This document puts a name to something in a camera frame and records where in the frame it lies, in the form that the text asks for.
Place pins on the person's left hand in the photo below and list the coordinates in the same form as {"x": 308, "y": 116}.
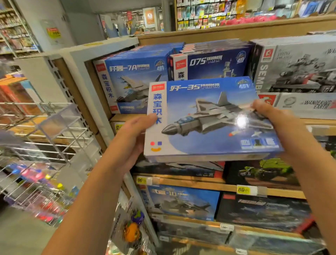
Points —
{"x": 126, "y": 147}

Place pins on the person's left forearm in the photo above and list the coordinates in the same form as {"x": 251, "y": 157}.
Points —
{"x": 84, "y": 215}

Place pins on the wooden shelf unit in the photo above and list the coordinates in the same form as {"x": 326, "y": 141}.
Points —
{"x": 210, "y": 34}

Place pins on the pile of small toy packets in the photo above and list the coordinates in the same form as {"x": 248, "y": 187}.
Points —
{"x": 36, "y": 173}

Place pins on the row of blue jet boxes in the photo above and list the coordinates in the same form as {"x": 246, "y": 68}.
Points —
{"x": 131, "y": 68}

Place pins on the yellow wall sign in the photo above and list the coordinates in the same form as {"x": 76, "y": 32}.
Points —
{"x": 53, "y": 32}

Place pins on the orange toy packet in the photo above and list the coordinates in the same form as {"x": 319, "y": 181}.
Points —
{"x": 131, "y": 231}

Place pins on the tall white shelf unit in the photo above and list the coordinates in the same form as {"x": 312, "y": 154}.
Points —
{"x": 15, "y": 31}

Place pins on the row of grey vehicle boxes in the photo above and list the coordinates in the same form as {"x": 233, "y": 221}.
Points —
{"x": 299, "y": 63}

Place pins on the row of blue warship boxes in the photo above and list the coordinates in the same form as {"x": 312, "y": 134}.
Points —
{"x": 210, "y": 60}

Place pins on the person's right hand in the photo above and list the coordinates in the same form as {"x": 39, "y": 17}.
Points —
{"x": 288, "y": 134}

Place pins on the row of colourful boxes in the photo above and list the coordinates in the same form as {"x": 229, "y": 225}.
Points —
{"x": 15, "y": 97}

